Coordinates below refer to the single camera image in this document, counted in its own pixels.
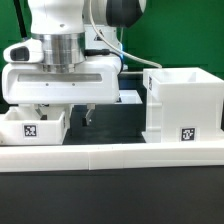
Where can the white front fence rail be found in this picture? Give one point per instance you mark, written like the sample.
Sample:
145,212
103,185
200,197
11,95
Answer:
110,156

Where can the white front drawer box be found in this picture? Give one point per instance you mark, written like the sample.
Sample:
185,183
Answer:
21,125

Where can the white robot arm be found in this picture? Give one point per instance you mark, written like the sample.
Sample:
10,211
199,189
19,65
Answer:
57,23

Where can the black stand pole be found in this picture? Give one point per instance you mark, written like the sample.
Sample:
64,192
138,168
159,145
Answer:
20,19

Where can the marker sheet on table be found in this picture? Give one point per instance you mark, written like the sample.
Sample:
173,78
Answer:
129,97

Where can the white drawer cabinet frame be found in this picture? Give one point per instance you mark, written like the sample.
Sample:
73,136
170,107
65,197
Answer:
183,105

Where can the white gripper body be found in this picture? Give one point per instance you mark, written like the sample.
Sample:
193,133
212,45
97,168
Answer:
36,75

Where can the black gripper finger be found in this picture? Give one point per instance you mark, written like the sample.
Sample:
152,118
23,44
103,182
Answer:
90,110
40,113

